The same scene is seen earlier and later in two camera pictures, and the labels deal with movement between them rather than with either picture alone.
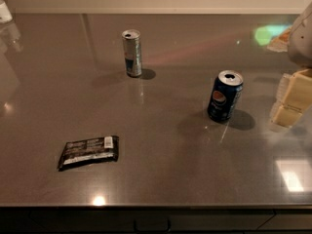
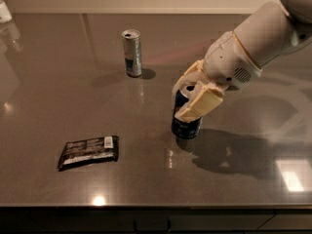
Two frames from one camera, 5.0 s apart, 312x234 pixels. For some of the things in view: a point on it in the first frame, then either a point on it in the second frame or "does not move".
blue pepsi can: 225,95 -> 182,129
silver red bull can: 132,43 does not move
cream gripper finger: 288,92 -> 196,73
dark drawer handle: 152,225 does not move
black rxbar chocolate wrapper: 87,151 does not move
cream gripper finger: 294,99 -> 204,97
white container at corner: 5,14 does not move
